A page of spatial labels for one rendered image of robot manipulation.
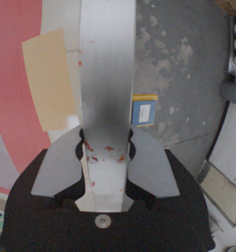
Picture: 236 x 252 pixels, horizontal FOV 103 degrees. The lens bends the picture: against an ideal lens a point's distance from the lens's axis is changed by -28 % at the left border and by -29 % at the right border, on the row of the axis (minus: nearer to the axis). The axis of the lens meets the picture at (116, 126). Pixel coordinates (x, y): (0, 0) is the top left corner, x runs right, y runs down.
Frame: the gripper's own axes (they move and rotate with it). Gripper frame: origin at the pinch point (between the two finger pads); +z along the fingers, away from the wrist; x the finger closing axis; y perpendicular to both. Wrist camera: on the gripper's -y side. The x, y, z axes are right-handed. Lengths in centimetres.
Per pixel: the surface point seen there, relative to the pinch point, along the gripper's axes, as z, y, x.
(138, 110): 33.2, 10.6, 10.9
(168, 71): 152, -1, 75
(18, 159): 1.6, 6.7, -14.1
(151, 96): 36.6, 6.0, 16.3
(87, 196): 1.5, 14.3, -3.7
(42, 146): 1.6, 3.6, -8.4
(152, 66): 145, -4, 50
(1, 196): 1.7, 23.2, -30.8
